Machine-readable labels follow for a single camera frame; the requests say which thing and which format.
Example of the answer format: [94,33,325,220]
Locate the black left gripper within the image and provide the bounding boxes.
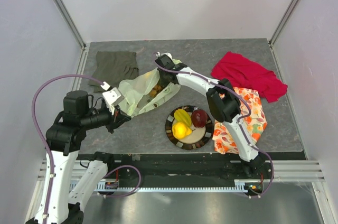
[81,103,131,133]

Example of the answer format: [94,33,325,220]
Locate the pale green plastic bag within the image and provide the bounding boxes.
[118,69,181,117]

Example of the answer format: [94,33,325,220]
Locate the yellow fake starfruit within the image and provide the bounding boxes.
[174,109,192,127]

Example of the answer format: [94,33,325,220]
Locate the dark red fake apple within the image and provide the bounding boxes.
[191,109,208,128]

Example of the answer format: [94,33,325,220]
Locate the yellow fake pear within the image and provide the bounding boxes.
[172,122,192,139]

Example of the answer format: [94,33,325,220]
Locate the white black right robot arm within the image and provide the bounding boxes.
[155,52,264,179]

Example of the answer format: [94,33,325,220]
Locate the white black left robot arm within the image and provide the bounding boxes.
[28,88,130,223]

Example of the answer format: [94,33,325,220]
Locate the brown fake walnuts cluster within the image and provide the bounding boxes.
[149,84,163,98]

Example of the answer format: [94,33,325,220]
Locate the dark olive cloth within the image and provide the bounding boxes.
[91,51,139,87]

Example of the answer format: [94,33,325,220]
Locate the cream plate with dark rim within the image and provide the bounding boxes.
[165,105,214,150]

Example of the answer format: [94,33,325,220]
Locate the red cloth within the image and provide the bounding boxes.
[211,51,288,102]

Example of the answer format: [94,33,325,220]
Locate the orange floral cloth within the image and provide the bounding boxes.
[212,87,267,154]

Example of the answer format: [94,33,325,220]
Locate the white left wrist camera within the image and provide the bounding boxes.
[102,87,125,108]

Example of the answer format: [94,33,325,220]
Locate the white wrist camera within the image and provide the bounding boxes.
[153,52,173,61]
[102,87,125,108]

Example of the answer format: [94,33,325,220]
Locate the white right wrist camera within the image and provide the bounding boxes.
[153,52,173,61]

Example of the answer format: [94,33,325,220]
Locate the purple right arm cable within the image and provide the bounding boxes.
[153,52,275,199]

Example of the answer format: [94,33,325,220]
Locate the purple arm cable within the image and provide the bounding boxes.
[31,73,142,219]
[153,52,275,199]

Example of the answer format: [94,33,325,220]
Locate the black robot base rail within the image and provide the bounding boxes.
[108,153,272,186]

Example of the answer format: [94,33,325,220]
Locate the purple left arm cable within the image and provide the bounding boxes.
[31,73,142,219]

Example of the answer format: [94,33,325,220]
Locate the grey slotted cable duct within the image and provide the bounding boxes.
[93,180,258,194]

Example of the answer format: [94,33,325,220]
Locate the left aluminium frame post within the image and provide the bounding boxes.
[36,0,87,48]

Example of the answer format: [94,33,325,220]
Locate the aluminium frame post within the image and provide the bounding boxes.
[268,0,317,46]
[36,0,87,48]

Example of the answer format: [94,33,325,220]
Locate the right aluminium frame post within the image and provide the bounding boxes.
[268,0,317,46]

